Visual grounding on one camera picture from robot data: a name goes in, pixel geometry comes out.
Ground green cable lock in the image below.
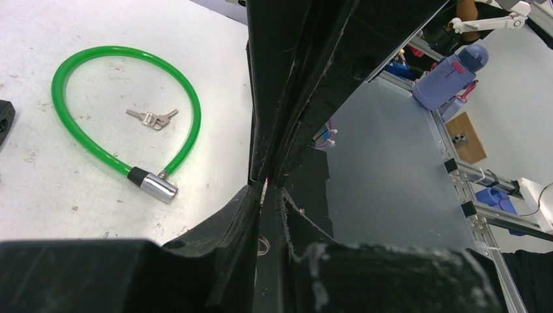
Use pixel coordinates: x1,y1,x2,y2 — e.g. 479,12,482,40
51,45,203,205

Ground brown wooden board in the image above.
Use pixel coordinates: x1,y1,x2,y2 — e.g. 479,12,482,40
445,112,487,164

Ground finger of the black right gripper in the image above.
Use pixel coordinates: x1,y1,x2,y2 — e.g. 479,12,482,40
246,1,357,183
270,1,445,186

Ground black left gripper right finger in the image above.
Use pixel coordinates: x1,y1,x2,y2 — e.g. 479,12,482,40
278,188,507,312

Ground purple water bottle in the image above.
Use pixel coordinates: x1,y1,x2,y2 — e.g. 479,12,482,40
412,44,489,110

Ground black combination padlock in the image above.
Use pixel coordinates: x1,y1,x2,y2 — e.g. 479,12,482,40
0,100,16,146

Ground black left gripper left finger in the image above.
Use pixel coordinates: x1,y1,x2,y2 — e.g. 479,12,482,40
1,185,261,312

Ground cable lock silver keys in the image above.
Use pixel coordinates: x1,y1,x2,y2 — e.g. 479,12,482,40
126,110,179,130

